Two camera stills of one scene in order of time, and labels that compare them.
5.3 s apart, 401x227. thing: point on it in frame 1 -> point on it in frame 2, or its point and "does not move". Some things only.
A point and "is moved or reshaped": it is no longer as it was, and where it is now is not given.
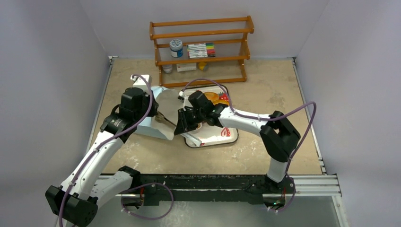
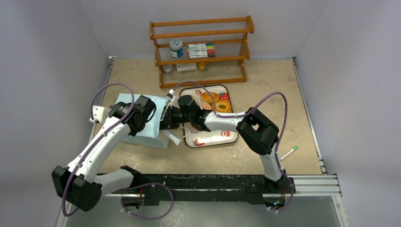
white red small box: (186, 67) does not move
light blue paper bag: (169, 102) is moved or reshaped
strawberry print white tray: (207, 135) does not move
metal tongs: (161, 118) is moved or reshaped
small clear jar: (167, 69) does not move
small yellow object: (201, 65) does not move
